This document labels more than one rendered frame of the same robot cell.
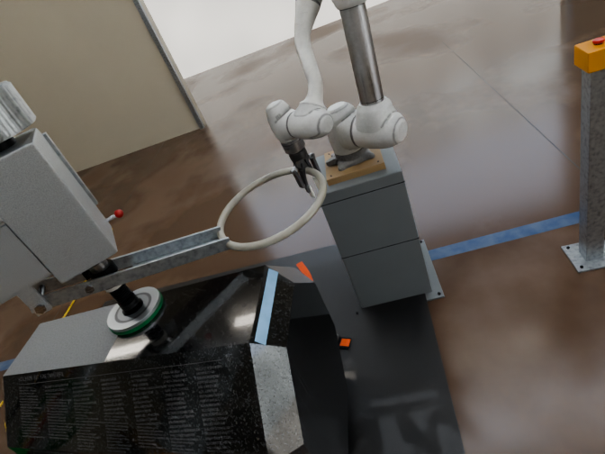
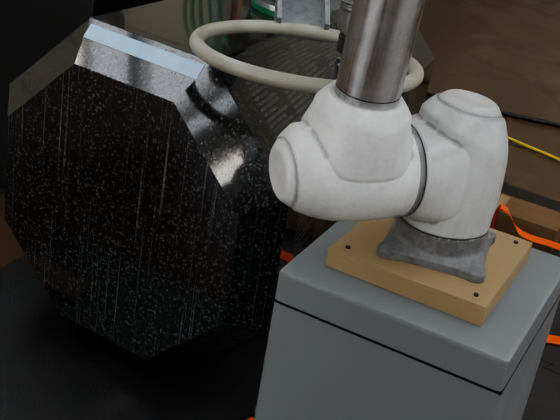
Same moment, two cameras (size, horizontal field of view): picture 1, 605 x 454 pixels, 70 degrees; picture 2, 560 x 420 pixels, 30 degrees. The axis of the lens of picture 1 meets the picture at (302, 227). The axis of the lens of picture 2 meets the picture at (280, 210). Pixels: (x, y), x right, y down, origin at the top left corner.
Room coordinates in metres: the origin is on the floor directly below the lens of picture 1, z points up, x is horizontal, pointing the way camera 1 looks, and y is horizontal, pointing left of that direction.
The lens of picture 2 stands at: (1.88, -1.97, 1.66)
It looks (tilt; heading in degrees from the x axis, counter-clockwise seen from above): 27 degrees down; 100
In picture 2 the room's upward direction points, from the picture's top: 9 degrees clockwise
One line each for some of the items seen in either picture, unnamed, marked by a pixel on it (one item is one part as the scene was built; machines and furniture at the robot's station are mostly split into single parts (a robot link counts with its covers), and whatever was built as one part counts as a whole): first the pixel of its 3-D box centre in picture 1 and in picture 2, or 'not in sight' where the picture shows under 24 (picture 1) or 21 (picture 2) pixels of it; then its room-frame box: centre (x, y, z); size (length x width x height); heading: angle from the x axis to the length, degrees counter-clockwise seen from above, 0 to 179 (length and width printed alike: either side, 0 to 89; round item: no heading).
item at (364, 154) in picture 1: (347, 153); (442, 227); (1.88, -0.34, 0.86); 0.22 x 0.18 x 0.06; 87
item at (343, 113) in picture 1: (344, 126); (452, 158); (1.87, -0.37, 1.00); 0.18 x 0.16 x 0.22; 35
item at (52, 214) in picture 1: (27, 222); not in sight; (1.34, 0.79, 1.37); 0.36 x 0.22 x 0.45; 105
